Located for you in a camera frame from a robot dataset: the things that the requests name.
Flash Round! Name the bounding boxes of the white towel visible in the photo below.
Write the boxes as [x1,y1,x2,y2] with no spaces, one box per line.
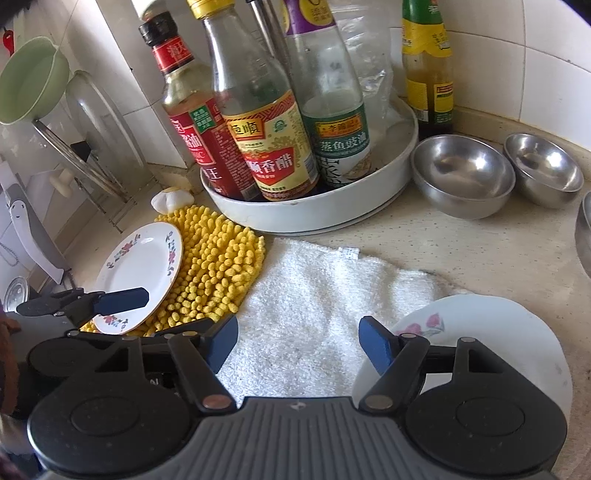
[216,237,467,398]

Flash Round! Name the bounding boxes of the stainless steel bowl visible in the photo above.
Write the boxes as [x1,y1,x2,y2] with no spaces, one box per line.
[574,190,591,278]
[411,135,516,220]
[503,133,585,208]

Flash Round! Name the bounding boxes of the stainless steel oil bottle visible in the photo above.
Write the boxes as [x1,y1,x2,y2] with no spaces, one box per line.
[245,0,294,70]

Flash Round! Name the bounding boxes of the green bowl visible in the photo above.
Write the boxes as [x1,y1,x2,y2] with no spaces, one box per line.
[0,36,71,125]

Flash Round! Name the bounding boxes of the large floral plate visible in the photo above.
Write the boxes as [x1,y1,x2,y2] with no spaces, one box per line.
[352,294,573,416]

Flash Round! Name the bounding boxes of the small floral plate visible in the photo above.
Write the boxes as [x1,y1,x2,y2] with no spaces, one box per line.
[91,222,184,336]

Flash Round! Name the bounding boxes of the glass pot lid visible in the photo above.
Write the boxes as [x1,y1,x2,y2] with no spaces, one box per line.
[32,69,148,199]

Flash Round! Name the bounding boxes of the white kitchen knife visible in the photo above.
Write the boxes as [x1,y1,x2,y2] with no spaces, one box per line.
[0,182,70,282]

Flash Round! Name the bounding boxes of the red label sauce bottle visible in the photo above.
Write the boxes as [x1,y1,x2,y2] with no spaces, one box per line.
[139,10,252,201]

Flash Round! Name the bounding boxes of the garlic bulb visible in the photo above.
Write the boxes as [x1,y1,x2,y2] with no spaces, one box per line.
[151,186,195,214]

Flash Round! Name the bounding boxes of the clear plastic bag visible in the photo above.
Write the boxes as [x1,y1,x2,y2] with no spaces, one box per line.
[332,7,407,139]

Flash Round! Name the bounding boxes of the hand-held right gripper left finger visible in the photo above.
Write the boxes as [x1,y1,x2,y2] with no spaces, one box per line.
[92,316,239,414]

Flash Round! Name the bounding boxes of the yellow chenille mat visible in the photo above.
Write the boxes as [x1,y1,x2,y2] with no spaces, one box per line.
[81,205,267,337]

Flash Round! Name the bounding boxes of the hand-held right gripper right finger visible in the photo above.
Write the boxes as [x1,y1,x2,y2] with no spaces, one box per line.
[358,316,504,414]

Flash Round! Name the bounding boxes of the wire lid rack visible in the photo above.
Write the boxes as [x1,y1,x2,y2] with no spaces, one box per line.
[69,175,139,234]

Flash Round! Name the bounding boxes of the green yellow label bottle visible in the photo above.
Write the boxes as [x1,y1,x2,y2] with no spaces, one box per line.
[401,0,455,137]

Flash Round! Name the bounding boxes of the yellow label vinegar bottle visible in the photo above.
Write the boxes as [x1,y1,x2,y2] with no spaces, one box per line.
[186,0,320,203]

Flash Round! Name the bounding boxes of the round metal lid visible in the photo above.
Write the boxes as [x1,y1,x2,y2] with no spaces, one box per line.
[2,276,31,315]

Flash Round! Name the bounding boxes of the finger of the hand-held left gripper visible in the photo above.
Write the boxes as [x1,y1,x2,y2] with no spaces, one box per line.
[16,287,151,324]

